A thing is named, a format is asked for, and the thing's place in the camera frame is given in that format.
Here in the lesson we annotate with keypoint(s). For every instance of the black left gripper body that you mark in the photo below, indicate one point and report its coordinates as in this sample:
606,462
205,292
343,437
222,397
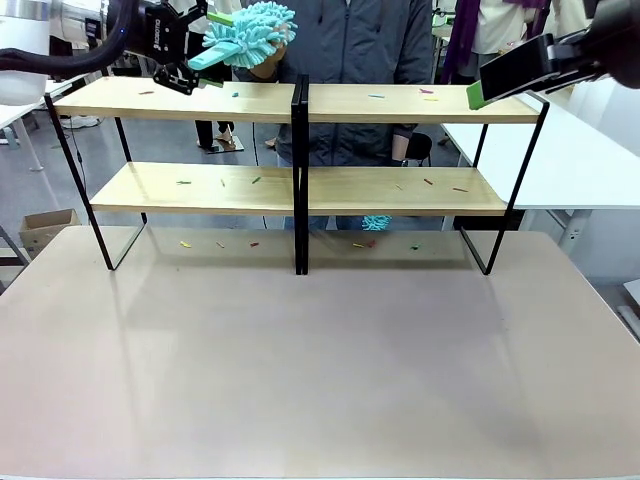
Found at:
165,32

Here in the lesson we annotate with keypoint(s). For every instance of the right gripper black green finger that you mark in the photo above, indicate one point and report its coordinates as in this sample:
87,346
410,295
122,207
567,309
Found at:
520,67
575,82

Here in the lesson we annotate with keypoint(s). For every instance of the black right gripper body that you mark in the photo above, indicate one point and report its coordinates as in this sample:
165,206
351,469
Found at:
620,40

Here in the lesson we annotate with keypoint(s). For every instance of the left gripper black green finger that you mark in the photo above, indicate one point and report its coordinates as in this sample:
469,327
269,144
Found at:
175,77
220,19

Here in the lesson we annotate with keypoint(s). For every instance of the teal microfiber duster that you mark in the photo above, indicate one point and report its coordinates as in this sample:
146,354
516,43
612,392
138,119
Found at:
377,223
250,35

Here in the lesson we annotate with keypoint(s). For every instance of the person left forearm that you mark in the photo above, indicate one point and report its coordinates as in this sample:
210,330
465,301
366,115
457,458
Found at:
402,142

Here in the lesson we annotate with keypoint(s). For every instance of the person right hand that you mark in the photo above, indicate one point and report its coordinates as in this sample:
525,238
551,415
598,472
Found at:
267,67

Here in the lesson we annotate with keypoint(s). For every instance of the person in white shirt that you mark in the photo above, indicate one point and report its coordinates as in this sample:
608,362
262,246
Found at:
495,30

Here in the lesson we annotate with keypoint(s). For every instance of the person in pale shirt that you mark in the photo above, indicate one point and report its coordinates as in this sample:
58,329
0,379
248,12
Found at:
570,15

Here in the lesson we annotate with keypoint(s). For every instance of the person in black pants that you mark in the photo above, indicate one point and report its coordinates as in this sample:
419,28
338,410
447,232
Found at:
204,132

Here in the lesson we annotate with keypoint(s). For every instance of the purple scarf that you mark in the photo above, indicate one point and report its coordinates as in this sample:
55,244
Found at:
462,35

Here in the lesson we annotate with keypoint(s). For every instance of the large white table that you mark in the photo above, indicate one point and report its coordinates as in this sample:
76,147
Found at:
560,165

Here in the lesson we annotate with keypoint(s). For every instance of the green white device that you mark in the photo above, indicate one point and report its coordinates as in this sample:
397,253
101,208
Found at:
441,20

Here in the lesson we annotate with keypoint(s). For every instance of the white sneakers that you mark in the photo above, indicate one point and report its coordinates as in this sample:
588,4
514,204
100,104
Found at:
80,121

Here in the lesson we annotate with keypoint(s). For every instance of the wooden black-framed shelf unit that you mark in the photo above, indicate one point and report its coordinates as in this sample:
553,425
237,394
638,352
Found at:
175,195
360,197

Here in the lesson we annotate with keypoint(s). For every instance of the black chair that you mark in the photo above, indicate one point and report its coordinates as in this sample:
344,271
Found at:
424,147

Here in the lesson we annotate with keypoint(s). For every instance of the person in gray jacket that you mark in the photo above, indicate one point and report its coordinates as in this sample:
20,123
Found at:
360,50

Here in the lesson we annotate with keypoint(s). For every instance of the white table with legs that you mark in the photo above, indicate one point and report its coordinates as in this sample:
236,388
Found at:
20,114

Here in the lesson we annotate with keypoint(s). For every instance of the brown cardboard box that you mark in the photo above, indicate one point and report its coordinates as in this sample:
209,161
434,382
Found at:
45,235

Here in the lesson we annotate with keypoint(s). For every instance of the white furniture edge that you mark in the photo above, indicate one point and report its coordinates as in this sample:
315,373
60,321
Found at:
631,305

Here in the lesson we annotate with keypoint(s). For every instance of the metal floor base plate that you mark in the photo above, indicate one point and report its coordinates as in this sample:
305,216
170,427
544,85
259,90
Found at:
227,145

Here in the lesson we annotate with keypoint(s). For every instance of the black metal frame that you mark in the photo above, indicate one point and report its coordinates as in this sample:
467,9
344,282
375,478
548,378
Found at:
7,250

